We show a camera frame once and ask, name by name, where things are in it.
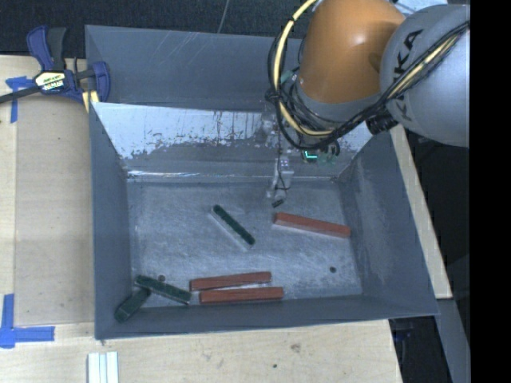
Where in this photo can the dark green flat block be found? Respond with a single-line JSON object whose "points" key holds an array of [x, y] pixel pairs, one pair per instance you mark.
{"points": [[163, 289], [234, 226], [131, 305]]}

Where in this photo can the black cylinder on white bracket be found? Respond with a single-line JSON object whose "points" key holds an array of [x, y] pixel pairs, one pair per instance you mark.
{"points": [[381, 125]]}

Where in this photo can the grey metal bin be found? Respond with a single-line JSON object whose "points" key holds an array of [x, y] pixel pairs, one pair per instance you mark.
{"points": [[223, 230]]}

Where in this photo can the red-brown flat block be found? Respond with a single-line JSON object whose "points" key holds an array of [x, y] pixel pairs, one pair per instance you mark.
{"points": [[229, 281], [313, 225], [241, 295]]}

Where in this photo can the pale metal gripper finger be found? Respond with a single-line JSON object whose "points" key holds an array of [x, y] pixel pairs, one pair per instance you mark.
{"points": [[274, 182], [286, 174]]}

